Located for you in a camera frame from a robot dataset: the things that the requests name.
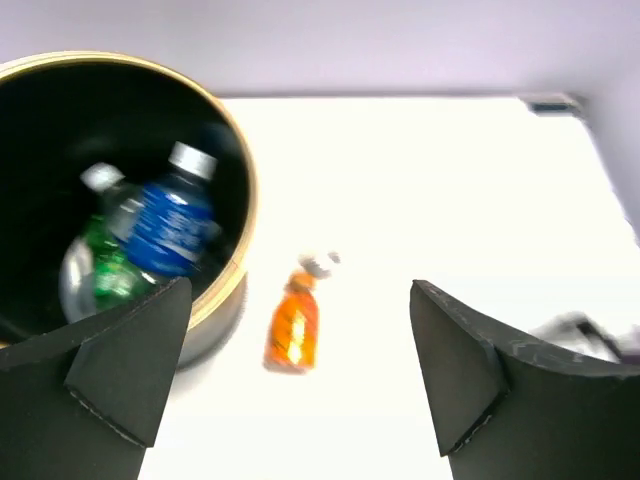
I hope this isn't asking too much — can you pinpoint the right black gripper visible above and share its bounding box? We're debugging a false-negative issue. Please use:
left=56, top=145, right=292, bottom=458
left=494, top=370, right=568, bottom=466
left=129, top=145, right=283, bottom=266
left=529, top=311, right=639, bottom=363

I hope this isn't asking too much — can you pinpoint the dark green cylindrical bin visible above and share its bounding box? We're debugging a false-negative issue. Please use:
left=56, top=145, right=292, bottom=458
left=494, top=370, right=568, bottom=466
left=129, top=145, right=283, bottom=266
left=1, top=51, right=258, bottom=368

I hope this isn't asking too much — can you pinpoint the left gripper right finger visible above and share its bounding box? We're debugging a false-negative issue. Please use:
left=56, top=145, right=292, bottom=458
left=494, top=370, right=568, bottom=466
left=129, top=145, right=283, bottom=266
left=410, top=280, right=639, bottom=480

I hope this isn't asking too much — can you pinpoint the clear bottle dark blue label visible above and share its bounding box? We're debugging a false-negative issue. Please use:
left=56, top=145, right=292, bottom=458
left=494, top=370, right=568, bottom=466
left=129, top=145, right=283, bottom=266
left=125, top=142, right=217, bottom=277

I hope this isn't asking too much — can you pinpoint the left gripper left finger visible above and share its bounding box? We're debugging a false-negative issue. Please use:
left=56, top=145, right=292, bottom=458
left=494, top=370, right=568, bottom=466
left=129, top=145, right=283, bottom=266
left=1, top=278, right=192, bottom=479

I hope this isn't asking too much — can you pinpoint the orange juice plastic bottle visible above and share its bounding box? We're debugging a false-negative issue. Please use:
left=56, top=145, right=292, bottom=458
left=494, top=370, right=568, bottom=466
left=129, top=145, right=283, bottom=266
left=263, top=269, right=319, bottom=374

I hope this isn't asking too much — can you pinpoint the clear bottle green-blue label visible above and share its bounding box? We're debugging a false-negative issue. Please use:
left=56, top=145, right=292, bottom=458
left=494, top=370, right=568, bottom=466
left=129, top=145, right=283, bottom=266
left=59, top=163, right=146, bottom=323

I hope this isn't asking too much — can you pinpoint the aluminium table frame rail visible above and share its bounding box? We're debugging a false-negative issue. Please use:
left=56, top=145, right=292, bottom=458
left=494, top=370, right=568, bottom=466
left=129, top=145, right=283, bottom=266
left=518, top=92, right=585, bottom=119

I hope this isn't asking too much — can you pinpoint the green Sprite plastic bottle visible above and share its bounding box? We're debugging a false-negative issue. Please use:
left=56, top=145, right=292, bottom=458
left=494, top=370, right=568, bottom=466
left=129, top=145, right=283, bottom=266
left=83, top=215, right=152, bottom=311

